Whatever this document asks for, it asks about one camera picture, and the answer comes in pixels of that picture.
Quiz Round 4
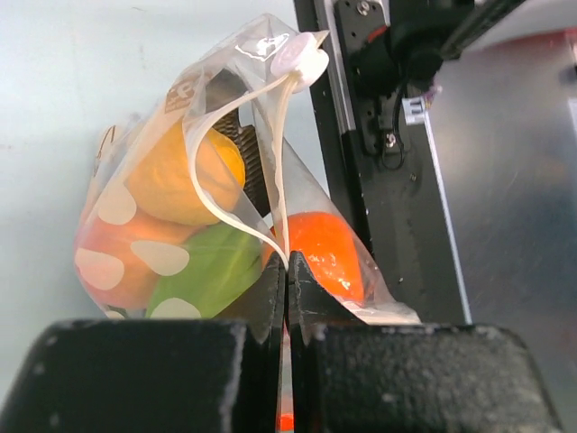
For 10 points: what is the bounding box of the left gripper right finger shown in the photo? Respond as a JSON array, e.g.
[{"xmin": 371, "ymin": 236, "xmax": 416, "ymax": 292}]
[{"xmin": 288, "ymin": 253, "xmax": 562, "ymax": 432}]

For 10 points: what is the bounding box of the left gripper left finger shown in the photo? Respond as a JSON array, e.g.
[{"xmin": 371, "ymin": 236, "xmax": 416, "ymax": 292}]
[{"xmin": 1, "ymin": 255, "xmax": 286, "ymax": 432}]

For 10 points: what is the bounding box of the green star fruit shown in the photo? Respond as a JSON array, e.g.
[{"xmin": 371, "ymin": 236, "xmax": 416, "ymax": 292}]
[{"xmin": 146, "ymin": 224, "xmax": 262, "ymax": 318}]

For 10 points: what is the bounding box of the orange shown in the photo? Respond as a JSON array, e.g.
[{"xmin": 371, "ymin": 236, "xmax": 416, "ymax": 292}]
[{"xmin": 288, "ymin": 211, "xmax": 364, "ymax": 302}]

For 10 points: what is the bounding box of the peach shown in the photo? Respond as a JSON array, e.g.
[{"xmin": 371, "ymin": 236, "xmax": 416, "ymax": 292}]
[{"xmin": 74, "ymin": 210, "xmax": 196, "ymax": 309}]

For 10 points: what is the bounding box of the clear zip top bag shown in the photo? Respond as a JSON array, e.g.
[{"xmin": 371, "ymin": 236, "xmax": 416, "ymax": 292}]
[{"xmin": 74, "ymin": 14, "xmax": 419, "ymax": 325}]

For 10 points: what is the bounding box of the grey toy fish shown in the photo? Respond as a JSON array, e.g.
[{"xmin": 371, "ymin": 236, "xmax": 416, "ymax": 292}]
[{"xmin": 206, "ymin": 69, "xmax": 270, "ymax": 217}]

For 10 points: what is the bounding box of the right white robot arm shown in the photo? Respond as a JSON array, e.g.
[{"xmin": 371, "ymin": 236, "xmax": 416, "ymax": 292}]
[{"xmin": 334, "ymin": 1, "xmax": 521, "ymax": 170}]

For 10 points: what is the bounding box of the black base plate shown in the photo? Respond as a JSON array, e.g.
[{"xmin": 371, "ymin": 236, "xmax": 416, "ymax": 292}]
[{"xmin": 295, "ymin": 1, "xmax": 471, "ymax": 325}]

